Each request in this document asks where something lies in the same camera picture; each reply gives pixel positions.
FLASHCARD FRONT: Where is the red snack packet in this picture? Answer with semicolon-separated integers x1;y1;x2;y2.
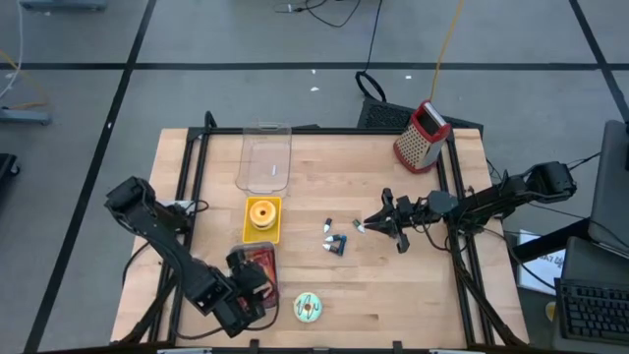
239;247;277;310

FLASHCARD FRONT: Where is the grey monitor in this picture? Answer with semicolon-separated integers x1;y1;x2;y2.
588;120;629;260

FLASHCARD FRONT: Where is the white paper sheet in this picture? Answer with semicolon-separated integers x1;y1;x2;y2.
515;229;566;296

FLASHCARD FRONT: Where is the white floor cable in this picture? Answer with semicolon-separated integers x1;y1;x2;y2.
0;0;26;99

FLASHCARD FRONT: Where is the grey metal floor foot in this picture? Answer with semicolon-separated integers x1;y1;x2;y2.
19;0;108;12
0;106;52;125

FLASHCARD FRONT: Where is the black desk bar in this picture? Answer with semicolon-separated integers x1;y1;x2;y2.
510;218;591;263

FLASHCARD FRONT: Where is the thin black floor cable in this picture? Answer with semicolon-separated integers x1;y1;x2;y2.
274;0;364;30

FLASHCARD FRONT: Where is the black aluminium table frame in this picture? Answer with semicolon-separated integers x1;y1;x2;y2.
111;110;531;354

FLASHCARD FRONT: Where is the black keyboard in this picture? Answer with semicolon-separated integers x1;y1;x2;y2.
553;277;629;346

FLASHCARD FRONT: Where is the clear plastic bin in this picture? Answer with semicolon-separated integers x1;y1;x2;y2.
234;121;294;197

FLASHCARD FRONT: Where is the black looped floor cable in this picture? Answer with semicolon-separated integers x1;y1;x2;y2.
354;0;389;103

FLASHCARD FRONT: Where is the yellow plastic basket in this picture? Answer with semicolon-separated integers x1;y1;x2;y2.
243;196;284;246

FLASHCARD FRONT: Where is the grey plastic bin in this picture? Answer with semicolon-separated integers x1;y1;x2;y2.
228;240;281;316

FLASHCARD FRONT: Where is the green frosted toy donut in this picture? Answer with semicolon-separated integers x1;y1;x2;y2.
293;291;324;324

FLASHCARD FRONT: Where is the black floor equipment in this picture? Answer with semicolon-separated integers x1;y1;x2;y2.
0;152;21;193

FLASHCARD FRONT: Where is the yellow cable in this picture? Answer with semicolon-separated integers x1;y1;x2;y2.
429;0;466;102

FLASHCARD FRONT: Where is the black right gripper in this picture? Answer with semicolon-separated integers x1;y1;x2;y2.
366;188;433;255

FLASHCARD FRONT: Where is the orange floor cable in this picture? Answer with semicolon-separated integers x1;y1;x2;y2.
0;48;50;110

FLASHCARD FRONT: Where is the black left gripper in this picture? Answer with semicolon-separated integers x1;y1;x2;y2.
226;248;272;316

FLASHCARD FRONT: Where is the red and metal box grater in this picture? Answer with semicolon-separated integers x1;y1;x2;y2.
392;100;452;175

